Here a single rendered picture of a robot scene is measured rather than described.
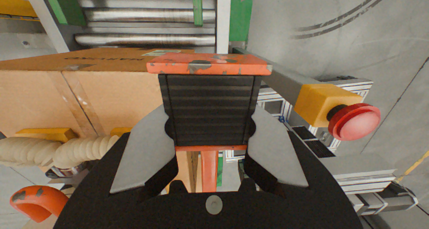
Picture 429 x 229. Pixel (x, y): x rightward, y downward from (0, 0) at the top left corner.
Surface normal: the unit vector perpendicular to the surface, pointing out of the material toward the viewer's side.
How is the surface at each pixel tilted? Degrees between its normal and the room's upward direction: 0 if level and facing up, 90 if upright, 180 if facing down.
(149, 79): 0
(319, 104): 90
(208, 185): 0
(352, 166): 90
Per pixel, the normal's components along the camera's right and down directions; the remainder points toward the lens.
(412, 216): -0.09, -0.86
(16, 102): 0.05, 0.50
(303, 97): -1.00, 0.02
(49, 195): 0.84, -0.36
